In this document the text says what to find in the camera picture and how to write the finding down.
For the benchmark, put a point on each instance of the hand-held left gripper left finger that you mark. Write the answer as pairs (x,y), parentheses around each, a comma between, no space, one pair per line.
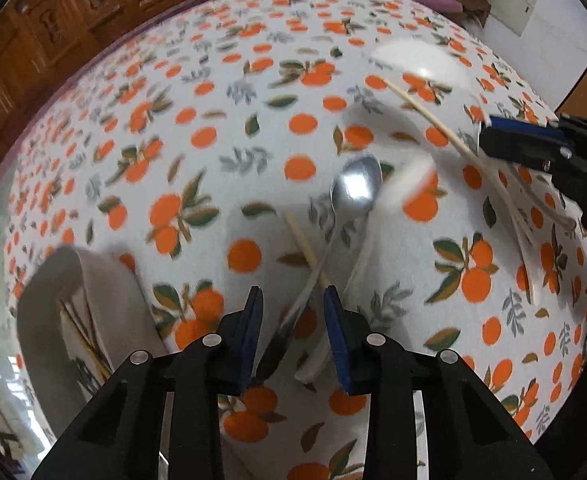
(251,340)

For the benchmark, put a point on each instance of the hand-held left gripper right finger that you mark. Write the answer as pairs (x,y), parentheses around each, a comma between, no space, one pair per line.
(336,340)

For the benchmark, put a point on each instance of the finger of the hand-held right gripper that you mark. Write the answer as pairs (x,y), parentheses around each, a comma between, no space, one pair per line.
(523,126)
(518,152)

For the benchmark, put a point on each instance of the metal spoon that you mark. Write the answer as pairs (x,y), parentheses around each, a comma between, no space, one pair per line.
(356,185)

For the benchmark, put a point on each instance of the metal fork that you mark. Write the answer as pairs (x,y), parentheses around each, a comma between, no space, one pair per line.
(86,375)

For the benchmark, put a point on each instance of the rectangular metal tray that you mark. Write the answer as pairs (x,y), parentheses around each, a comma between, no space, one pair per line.
(48,320)

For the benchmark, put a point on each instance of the white leaning panel cover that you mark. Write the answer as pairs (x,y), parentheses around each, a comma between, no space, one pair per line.
(516,2)

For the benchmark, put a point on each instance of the orange print tablecloth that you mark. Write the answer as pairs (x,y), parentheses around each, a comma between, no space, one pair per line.
(283,110)

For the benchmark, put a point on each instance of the carved wooden sofa bench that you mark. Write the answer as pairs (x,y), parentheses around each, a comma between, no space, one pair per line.
(63,20)

